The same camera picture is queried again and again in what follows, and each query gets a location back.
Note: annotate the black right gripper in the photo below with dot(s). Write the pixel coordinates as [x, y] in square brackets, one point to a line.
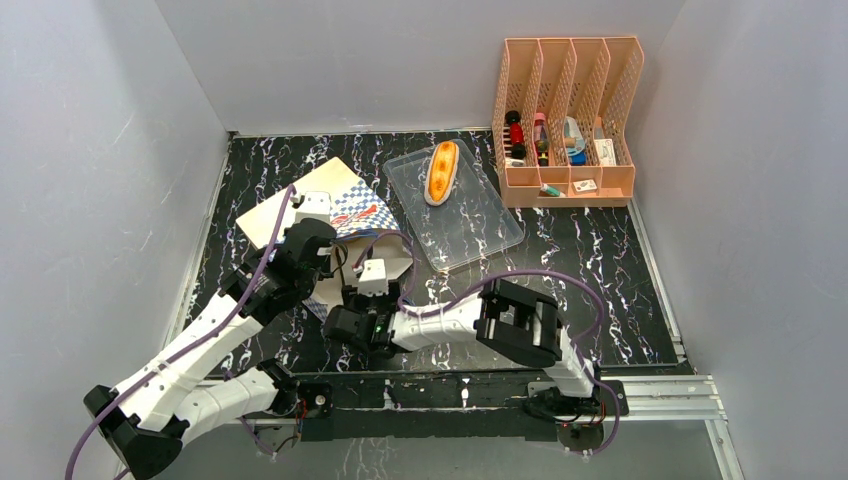
[361, 307]

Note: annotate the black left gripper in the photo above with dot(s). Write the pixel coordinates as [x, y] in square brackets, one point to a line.
[327, 266]

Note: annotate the checkered paper bread bag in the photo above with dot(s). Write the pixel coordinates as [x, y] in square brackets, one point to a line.
[335, 194]

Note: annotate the clear plastic tray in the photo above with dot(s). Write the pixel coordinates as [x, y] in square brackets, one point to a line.
[471, 224]

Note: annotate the yellow fake bread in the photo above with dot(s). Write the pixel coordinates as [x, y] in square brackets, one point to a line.
[441, 173]

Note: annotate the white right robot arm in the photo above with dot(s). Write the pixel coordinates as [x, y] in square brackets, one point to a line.
[518, 323]

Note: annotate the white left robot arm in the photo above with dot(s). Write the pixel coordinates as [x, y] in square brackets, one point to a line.
[151, 416]

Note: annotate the green tipped tube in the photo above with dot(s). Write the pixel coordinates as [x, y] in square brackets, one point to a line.
[552, 191]

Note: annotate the red pink bottle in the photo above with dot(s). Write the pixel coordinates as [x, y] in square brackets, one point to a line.
[540, 139]

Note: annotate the red black dumbbell toy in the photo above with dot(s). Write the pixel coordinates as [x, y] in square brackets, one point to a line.
[516, 136]

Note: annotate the small white card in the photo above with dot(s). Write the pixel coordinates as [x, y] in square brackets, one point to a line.
[585, 186]

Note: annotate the peach desk file organizer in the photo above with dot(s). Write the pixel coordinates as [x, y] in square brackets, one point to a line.
[560, 112]

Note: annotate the blue tape roll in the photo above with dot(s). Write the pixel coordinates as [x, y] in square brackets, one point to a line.
[575, 144]

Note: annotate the white small box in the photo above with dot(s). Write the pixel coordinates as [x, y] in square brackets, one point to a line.
[604, 146]

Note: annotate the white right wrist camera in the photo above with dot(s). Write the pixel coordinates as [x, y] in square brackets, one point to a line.
[372, 279]

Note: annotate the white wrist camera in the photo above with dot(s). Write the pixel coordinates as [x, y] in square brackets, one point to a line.
[372, 279]
[315, 205]

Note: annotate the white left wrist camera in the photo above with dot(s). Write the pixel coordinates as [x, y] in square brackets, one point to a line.
[315, 205]

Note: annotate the aluminium front rail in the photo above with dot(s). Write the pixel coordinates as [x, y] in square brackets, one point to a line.
[329, 394]

